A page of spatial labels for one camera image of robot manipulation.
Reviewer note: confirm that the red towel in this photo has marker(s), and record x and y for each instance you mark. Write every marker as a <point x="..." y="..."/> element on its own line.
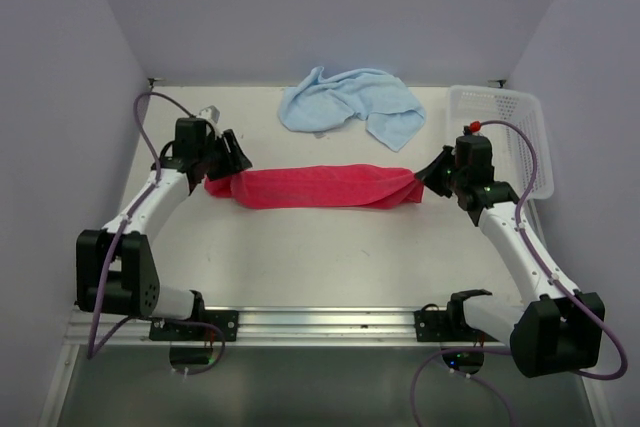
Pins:
<point x="324" y="186"/>

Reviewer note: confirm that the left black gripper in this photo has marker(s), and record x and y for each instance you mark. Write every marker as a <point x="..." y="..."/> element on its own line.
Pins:
<point x="235" y="161"/>

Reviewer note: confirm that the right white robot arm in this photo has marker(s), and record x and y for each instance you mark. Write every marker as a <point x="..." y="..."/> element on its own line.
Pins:
<point x="553" y="330"/>

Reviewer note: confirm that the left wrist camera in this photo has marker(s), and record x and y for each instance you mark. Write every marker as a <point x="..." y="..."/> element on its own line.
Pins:
<point x="210" y="114"/>

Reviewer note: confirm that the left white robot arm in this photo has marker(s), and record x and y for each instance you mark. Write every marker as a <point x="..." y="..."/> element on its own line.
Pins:
<point x="115" y="269"/>

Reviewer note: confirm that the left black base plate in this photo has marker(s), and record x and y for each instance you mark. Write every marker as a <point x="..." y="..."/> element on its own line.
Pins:
<point x="214" y="325"/>

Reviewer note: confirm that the light blue towel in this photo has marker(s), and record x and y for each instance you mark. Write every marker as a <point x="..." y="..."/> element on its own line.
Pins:
<point x="391" y="113"/>

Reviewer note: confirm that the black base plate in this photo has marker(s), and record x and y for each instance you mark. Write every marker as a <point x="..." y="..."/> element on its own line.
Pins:
<point x="214" y="325"/>
<point x="435" y="326"/>

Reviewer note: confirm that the white plastic basket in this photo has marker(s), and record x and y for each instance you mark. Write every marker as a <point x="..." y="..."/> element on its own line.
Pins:
<point x="511" y="156"/>

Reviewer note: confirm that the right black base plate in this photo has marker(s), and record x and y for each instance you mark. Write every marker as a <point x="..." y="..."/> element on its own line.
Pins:
<point x="435" y="326"/>

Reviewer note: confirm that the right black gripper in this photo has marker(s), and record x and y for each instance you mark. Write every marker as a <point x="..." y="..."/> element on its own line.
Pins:
<point x="429" y="176"/>

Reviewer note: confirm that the aluminium mounting rail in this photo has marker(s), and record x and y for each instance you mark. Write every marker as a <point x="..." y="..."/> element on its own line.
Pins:
<point x="283" y="327"/>

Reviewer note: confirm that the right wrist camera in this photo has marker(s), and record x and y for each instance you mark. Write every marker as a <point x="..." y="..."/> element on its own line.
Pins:
<point x="473" y="128"/>

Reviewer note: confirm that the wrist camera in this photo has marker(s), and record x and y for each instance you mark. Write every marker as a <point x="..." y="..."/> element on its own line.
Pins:
<point x="210" y="114"/>
<point x="473" y="128"/>

